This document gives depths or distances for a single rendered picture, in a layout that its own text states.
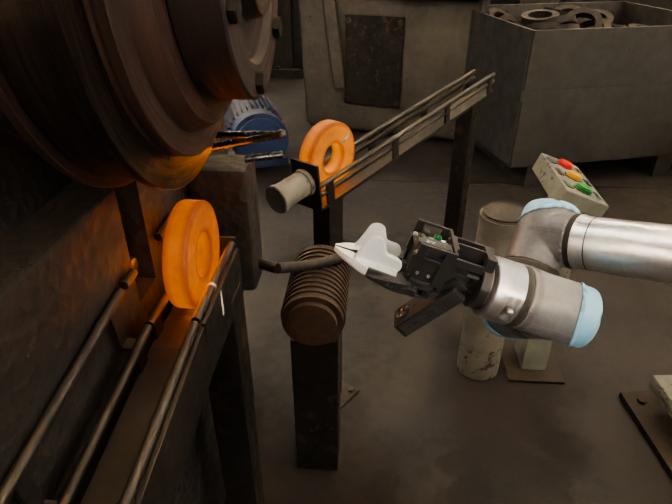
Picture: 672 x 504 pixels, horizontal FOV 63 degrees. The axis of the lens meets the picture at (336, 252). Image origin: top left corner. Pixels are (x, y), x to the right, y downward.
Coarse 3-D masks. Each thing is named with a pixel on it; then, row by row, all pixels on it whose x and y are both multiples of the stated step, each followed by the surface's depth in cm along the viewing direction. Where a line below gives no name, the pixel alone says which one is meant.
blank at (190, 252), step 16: (176, 208) 73; (192, 208) 73; (208, 208) 78; (176, 224) 71; (192, 224) 72; (208, 224) 79; (176, 240) 70; (192, 240) 72; (208, 240) 80; (176, 256) 70; (192, 256) 72; (208, 256) 81; (176, 272) 70; (192, 272) 73; (208, 272) 80; (176, 288) 71; (192, 288) 73; (176, 304) 74; (192, 304) 74
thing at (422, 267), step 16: (416, 224) 76; (432, 224) 76; (416, 240) 73; (432, 240) 72; (448, 240) 74; (464, 240) 75; (416, 256) 71; (432, 256) 72; (448, 256) 71; (464, 256) 75; (480, 256) 74; (400, 272) 75; (416, 272) 73; (432, 272) 73; (448, 272) 72; (464, 272) 75; (480, 272) 74; (416, 288) 74; (432, 288) 74; (448, 288) 76; (464, 288) 75; (480, 288) 73; (464, 304) 77; (480, 304) 75
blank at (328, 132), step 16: (320, 128) 113; (336, 128) 115; (304, 144) 112; (320, 144) 113; (336, 144) 119; (352, 144) 121; (304, 160) 113; (320, 160) 114; (336, 160) 121; (352, 160) 123; (320, 176) 116
